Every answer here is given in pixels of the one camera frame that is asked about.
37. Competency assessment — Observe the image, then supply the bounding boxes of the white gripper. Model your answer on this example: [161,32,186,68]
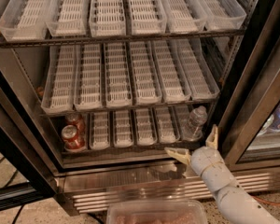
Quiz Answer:
[164,124,236,193]

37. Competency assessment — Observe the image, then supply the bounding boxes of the clear plastic water bottle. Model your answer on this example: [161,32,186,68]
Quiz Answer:
[185,105,208,141]

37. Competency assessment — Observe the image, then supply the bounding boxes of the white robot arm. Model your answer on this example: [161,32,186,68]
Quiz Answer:
[164,125,280,224]

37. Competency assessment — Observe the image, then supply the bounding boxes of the bottom shelf tray five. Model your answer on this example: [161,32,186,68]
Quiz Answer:
[154,107,179,144]

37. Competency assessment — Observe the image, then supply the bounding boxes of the shelf tray five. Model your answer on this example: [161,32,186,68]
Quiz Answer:
[161,0,207,34]
[154,107,179,144]
[151,40,191,103]

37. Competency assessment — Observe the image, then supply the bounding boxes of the bottom shelf tray six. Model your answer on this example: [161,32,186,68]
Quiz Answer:
[174,105,203,142]

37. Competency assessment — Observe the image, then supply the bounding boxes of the shelf tray six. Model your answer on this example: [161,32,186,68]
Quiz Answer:
[197,0,246,31]
[174,105,203,142]
[175,38,219,100]

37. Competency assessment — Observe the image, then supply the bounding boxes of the bottom shelf tray four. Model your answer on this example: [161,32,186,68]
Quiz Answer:
[134,108,157,146]

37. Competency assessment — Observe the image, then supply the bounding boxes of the shelf tray four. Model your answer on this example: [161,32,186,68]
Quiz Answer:
[127,0,167,35]
[134,108,157,146]
[129,42,162,105]

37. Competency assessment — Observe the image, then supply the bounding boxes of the glass fridge door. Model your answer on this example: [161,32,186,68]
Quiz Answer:
[220,16,280,173]

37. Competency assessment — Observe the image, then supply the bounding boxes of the middle shelf tray five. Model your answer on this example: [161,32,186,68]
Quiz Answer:
[151,40,191,103]

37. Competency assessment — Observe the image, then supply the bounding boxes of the middle shelf tray six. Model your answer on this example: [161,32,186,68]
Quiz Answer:
[175,38,219,100]

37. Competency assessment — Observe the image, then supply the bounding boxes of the bottom shelf tray three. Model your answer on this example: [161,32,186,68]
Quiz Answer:
[113,110,133,147]

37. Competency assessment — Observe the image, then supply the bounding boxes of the shelf tray three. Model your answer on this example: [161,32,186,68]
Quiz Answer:
[113,110,133,147]
[104,43,133,107]
[89,0,126,37]

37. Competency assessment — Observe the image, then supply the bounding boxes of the middle shelf tray four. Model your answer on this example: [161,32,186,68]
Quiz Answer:
[129,42,162,105]

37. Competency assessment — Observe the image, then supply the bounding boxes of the middle shelf tray three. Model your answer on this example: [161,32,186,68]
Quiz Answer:
[104,43,133,107]

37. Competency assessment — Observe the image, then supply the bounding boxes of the bottom shelf tray two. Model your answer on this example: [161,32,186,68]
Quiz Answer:
[90,112,110,150]

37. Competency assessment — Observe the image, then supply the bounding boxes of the shelf tray two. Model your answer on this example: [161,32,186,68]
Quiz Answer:
[74,44,103,111]
[46,0,90,37]
[90,112,110,150]

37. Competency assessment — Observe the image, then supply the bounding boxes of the bottom shelf tray one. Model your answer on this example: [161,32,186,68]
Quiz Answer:
[74,122,87,152]

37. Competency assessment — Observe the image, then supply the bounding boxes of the shelf tray one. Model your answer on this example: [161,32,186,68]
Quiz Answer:
[41,46,77,114]
[0,0,50,42]
[74,122,87,152]

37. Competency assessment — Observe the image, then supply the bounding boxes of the stainless steel fridge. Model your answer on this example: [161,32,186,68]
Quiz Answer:
[0,0,280,216]

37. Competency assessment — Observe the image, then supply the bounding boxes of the top shelf tray five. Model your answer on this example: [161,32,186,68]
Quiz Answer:
[161,0,207,34]

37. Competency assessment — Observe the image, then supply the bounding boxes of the top shelf tray six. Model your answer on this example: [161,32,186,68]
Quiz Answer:
[197,0,246,31]

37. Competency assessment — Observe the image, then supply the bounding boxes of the top shelf tray four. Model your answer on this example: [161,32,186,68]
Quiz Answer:
[127,0,167,35]

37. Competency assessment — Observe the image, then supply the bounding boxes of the middle shelf tray two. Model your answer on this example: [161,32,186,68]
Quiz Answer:
[74,44,103,111]

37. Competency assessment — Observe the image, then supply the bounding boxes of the middle shelf tray one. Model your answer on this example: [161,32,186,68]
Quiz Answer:
[41,46,77,114]

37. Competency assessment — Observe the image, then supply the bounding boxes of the top shelf tray three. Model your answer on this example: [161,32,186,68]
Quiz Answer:
[89,0,126,37]

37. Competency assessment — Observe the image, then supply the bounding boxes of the top shelf tray two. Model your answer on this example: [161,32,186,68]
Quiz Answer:
[46,0,90,37]

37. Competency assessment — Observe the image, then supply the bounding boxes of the top shelf tray one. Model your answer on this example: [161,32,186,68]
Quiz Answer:
[0,0,50,42]

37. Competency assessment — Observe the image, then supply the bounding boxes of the clear plastic food container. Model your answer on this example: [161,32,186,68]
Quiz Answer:
[106,200,208,224]

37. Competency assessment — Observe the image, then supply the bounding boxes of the front red soda can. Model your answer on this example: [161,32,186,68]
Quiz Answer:
[61,125,86,152]

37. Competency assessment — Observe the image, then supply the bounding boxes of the red soda can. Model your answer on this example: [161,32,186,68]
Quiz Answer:
[61,125,86,152]
[65,113,85,132]

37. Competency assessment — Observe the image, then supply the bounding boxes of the rear red soda can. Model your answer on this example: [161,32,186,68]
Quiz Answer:
[65,113,85,132]

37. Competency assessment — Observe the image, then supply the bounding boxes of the orange cable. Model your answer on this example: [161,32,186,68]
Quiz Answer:
[253,195,280,207]

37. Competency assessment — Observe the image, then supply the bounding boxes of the black cable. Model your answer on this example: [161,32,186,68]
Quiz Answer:
[10,204,25,224]

